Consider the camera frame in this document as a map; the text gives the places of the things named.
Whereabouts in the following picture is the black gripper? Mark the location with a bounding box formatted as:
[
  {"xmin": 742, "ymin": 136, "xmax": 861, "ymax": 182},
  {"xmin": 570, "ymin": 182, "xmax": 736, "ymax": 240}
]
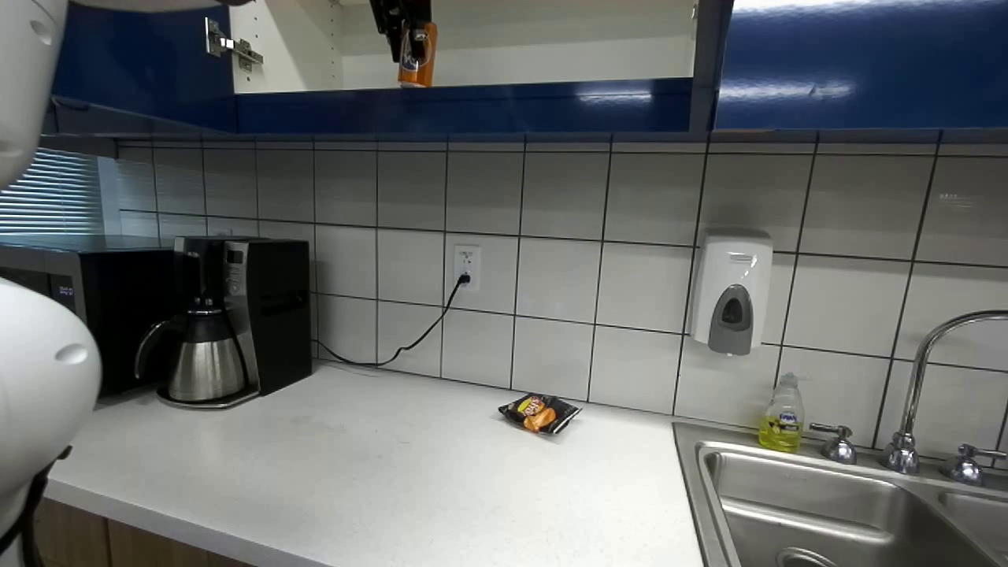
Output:
[{"xmin": 368, "ymin": 0, "xmax": 432, "ymax": 63}]

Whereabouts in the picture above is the orange Fanta soda can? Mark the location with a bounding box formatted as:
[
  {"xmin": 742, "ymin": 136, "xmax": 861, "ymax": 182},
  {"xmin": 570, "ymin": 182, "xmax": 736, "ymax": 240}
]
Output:
[{"xmin": 397, "ymin": 22, "xmax": 437, "ymax": 87}]

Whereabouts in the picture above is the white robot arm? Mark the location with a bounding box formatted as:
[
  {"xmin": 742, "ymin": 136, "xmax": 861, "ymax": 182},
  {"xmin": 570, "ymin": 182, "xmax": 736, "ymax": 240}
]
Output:
[{"xmin": 0, "ymin": 0, "xmax": 101, "ymax": 567}]

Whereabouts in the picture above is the metal cabinet hinge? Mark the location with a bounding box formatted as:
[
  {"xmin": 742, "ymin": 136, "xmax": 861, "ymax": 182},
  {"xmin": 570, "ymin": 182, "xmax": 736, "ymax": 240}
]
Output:
[{"xmin": 202, "ymin": 20, "xmax": 266, "ymax": 70}]

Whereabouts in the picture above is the blue top cabinet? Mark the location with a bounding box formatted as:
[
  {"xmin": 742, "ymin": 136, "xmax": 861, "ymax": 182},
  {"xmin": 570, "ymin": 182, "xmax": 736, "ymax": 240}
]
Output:
[{"xmin": 53, "ymin": 0, "xmax": 735, "ymax": 137}]

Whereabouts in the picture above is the blue cabinet door right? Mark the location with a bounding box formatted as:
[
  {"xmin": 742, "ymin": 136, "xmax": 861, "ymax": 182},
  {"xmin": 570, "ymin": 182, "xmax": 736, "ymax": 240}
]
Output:
[{"xmin": 714, "ymin": 0, "xmax": 1008, "ymax": 128}]

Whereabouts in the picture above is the black coffee maker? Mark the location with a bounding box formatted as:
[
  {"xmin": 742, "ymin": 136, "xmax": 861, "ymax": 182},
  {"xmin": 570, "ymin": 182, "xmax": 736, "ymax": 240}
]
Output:
[{"xmin": 176, "ymin": 236, "xmax": 311, "ymax": 398}]

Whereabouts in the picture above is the black microwave oven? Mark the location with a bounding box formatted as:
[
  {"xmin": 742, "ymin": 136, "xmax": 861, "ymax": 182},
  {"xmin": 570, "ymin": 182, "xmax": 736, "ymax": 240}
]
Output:
[{"xmin": 0, "ymin": 243, "xmax": 176, "ymax": 398}]

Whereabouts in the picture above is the steel coffee carafe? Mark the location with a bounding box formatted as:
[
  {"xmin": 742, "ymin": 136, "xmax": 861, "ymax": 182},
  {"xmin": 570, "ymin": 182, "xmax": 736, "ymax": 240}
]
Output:
[{"xmin": 132, "ymin": 301, "xmax": 254, "ymax": 409}]

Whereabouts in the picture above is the black snack tray with food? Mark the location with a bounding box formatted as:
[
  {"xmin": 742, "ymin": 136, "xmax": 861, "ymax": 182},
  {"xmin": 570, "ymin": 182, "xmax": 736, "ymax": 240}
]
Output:
[{"xmin": 500, "ymin": 392, "xmax": 578, "ymax": 437}]

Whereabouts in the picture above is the white soap dispenser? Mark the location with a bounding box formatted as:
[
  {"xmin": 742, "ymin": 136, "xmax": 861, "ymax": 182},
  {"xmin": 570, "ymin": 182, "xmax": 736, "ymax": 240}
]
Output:
[{"xmin": 689, "ymin": 228, "xmax": 772, "ymax": 356}]

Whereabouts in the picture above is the yellow dish soap bottle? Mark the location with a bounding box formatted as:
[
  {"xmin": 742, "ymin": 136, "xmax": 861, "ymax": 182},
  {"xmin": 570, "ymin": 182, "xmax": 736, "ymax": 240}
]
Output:
[{"xmin": 756, "ymin": 375, "xmax": 805, "ymax": 452}]

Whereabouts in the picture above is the stainless steel sink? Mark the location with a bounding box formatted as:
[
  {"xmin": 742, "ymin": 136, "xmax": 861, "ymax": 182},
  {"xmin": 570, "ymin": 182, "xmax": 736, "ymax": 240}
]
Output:
[{"xmin": 673, "ymin": 425, "xmax": 1008, "ymax": 567}]

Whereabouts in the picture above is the chrome sink faucet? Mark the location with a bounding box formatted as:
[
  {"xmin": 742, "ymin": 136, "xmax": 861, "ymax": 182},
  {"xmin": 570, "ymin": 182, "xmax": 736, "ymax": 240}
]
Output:
[{"xmin": 809, "ymin": 304, "xmax": 1008, "ymax": 486}]

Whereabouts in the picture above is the white wall outlet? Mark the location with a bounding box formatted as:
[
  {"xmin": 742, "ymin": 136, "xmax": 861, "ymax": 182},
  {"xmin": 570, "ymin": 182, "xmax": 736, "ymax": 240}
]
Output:
[{"xmin": 450, "ymin": 243, "xmax": 481, "ymax": 294}]

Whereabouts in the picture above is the black power cable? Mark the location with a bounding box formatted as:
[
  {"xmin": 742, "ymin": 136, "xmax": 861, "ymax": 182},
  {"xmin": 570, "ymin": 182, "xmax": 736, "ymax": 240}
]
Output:
[{"xmin": 308, "ymin": 269, "xmax": 474, "ymax": 370}]

